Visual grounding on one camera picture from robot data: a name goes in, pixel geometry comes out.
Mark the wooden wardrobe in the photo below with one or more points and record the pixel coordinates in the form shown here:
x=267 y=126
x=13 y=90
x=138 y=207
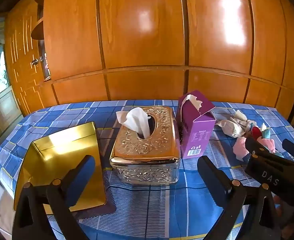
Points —
x=142 y=30

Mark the curved wooden shelf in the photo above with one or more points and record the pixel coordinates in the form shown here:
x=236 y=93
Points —
x=38 y=31

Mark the blue plaid bed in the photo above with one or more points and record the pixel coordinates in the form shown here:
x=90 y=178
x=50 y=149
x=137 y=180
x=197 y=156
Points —
x=142 y=205

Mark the blue dolphin plush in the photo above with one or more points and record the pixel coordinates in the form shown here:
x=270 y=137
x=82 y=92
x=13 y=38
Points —
x=268 y=133

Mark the ornate metal tissue box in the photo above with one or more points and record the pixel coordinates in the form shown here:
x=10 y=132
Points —
x=147 y=155

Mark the metal door knob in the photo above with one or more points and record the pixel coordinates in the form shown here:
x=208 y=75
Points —
x=36 y=61

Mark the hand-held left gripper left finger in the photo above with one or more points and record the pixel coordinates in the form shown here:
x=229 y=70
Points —
x=83 y=177

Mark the red cat print sock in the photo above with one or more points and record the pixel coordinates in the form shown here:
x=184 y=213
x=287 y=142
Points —
x=256 y=132

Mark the gold tin box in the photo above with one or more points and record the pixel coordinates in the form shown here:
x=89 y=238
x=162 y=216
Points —
x=62 y=142

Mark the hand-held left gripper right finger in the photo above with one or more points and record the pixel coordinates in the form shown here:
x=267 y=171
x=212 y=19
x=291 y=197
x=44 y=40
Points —
x=211 y=177

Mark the wooden door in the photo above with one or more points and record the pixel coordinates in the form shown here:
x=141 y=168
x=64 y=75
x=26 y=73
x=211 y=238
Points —
x=22 y=55

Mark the white plastic packet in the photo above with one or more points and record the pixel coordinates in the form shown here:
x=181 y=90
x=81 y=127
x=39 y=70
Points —
x=229 y=127

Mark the purple carton box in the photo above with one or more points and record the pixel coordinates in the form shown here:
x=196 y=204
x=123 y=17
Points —
x=196 y=135

